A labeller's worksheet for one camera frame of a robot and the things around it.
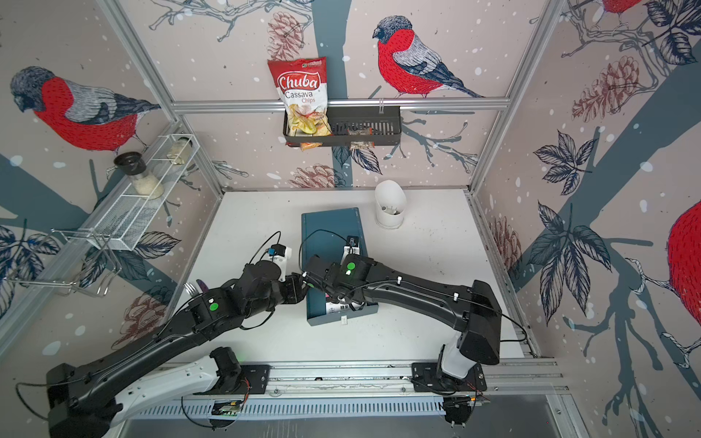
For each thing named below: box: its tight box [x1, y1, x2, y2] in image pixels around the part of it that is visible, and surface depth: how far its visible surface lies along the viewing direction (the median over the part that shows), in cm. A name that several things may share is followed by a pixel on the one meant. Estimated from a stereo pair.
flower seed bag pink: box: [324, 293, 363, 314], surface depth 74 cm
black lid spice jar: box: [113, 151, 165, 200], surface depth 72 cm
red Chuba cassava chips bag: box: [266, 56, 334, 151], surface depth 85 cm
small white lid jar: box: [167, 136, 194, 166], surface depth 87 cm
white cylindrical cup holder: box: [374, 178, 408, 230], surface depth 103 cm
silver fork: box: [184, 281, 199, 297], surface depth 92 cm
